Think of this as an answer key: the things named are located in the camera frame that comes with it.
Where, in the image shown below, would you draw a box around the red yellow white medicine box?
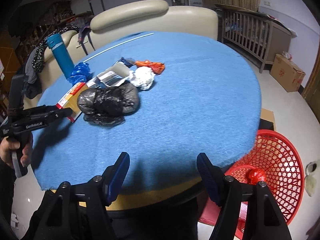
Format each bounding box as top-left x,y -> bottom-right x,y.
56,82 -> 88,123

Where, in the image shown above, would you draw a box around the red plastic bag ball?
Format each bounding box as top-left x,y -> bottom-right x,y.
247,168 -> 266,185

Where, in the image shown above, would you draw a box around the blue plastic bag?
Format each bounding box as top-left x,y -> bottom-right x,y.
68,62 -> 93,86

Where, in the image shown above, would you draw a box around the black plastic bag ball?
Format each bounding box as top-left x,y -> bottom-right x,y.
77,82 -> 140,127

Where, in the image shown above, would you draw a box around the small blue wrapper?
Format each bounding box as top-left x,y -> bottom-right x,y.
118,57 -> 136,68

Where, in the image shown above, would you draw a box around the orange plastic wrapper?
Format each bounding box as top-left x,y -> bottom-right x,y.
135,60 -> 165,75

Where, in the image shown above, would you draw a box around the person left hand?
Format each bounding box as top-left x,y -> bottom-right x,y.
1,133 -> 33,168

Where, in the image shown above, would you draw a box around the grey clothes on sofa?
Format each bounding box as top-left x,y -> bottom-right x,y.
24,47 -> 42,99

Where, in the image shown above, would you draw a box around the black white dotted cloth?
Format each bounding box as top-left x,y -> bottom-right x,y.
31,24 -> 78,74

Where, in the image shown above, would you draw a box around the blue thermos bottle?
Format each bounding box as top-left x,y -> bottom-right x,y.
47,34 -> 74,80

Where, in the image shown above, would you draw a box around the red plastic basket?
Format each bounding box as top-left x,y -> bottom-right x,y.
210,129 -> 304,239

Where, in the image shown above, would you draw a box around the white flat box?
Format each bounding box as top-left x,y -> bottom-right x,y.
86,62 -> 130,88

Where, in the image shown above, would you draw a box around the flat cardboard on floor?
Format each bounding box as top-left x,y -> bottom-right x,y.
259,108 -> 276,131

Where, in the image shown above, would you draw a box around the dark wooden shelf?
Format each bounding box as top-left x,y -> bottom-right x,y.
8,0 -> 76,57

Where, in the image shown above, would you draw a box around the purple bag on sofa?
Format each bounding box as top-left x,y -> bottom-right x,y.
78,23 -> 95,55

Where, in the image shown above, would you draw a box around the blue round table mat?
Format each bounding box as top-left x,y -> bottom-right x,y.
31,31 -> 261,194

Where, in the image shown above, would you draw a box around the white slippers on floor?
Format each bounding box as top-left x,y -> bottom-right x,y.
304,159 -> 319,197

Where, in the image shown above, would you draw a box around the white crumpled plastic bag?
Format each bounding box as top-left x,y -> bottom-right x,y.
127,67 -> 155,90

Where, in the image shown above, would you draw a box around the white thin rod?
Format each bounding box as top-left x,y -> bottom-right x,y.
82,33 -> 154,63

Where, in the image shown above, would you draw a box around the cardboard box on floor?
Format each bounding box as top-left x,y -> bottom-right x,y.
270,54 -> 305,92

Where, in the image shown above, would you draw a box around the wooden door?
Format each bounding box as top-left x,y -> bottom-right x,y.
302,50 -> 319,121

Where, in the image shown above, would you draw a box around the cream leather sofa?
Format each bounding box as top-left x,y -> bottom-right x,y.
23,0 -> 219,110

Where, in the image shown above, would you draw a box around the wooden baby crib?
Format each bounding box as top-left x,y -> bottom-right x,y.
217,4 -> 292,72

